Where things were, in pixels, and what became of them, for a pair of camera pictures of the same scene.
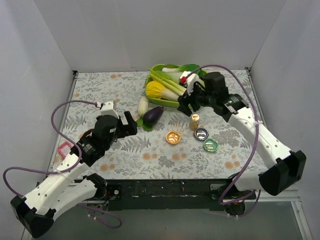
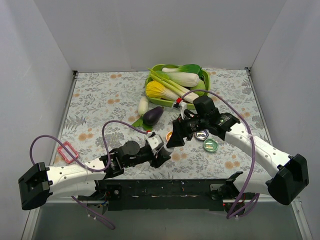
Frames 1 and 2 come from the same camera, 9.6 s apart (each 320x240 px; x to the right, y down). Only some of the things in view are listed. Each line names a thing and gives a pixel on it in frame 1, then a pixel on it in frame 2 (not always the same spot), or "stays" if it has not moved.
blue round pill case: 201,133 stays
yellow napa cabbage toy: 155,88 stays
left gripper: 122,128 -> 155,157
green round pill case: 210,145 stays
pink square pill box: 64,148 stays
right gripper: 194,96 -> 182,129
